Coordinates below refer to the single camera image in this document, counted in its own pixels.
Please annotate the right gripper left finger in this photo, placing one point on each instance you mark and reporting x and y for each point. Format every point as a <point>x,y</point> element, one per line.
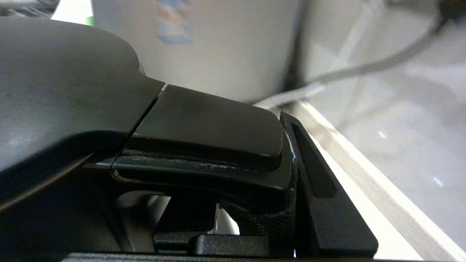
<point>218,244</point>

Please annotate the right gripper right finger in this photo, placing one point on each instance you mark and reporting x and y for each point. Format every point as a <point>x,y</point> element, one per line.
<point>327,218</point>

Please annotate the black electric kettle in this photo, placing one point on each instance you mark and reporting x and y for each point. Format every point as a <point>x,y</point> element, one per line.
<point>72,91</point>

